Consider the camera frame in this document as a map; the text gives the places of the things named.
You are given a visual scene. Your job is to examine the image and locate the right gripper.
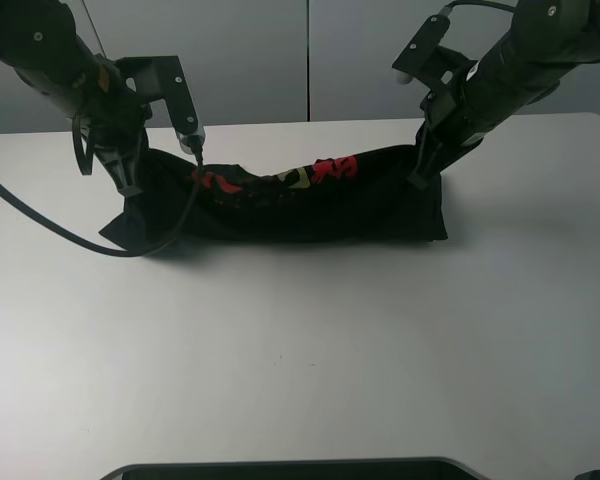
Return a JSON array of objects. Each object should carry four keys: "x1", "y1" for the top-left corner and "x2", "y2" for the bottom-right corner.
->
[{"x1": 407, "y1": 67, "x2": 488, "y2": 190}]

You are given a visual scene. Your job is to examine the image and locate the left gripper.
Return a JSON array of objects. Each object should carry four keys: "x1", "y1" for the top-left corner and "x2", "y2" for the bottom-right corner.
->
[{"x1": 72, "y1": 57, "x2": 146, "y2": 198}]

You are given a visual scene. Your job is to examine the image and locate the black printed t-shirt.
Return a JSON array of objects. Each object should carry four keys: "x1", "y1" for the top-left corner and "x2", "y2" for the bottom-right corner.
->
[{"x1": 100, "y1": 145, "x2": 448, "y2": 249}]

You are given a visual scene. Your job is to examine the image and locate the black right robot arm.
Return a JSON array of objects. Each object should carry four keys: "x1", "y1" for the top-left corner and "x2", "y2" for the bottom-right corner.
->
[{"x1": 392, "y1": 0, "x2": 600, "y2": 189}]

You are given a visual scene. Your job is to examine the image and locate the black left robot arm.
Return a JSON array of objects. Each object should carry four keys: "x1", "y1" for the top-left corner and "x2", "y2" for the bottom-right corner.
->
[{"x1": 0, "y1": 1, "x2": 146, "y2": 197}]

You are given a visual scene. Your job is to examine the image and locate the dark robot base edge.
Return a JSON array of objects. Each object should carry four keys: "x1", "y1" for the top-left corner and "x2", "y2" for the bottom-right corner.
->
[{"x1": 104, "y1": 457, "x2": 485, "y2": 480}]

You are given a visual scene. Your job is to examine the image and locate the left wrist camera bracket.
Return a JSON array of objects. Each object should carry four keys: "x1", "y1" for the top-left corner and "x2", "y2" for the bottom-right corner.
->
[{"x1": 115, "y1": 56, "x2": 205, "y2": 155}]

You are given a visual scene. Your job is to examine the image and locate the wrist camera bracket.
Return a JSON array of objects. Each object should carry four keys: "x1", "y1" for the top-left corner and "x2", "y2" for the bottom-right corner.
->
[
  {"x1": 392, "y1": 13, "x2": 473, "y2": 91},
  {"x1": 115, "y1": 56, "x2": 205, "y2": 155}
]

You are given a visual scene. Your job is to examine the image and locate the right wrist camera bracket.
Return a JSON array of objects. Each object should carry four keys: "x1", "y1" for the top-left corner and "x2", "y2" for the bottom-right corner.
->
[{"x1": 392, "y1": 13, "x2": 473, "y2": 91}]

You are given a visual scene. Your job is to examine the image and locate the black left camera cable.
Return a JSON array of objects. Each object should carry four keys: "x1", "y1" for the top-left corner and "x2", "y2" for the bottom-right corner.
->
[{"x1": 0, "y1": 134, "x2": 205, "y2": 259}]

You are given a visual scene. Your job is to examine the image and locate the black camera cable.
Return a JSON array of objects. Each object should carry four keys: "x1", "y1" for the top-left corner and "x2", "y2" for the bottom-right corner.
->
[
  {"x1": 0, "y1": 134, "x2": 205, "y2": 259},
  {"x1": 439, "y1": 0, "x2": 519, "y2": 21}
]

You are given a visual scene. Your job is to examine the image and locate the black right camera cable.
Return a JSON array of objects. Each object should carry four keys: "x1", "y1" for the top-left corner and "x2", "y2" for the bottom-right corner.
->
[{"x1": 439, "y1": 0, "x2": 519, "y2": 21}]

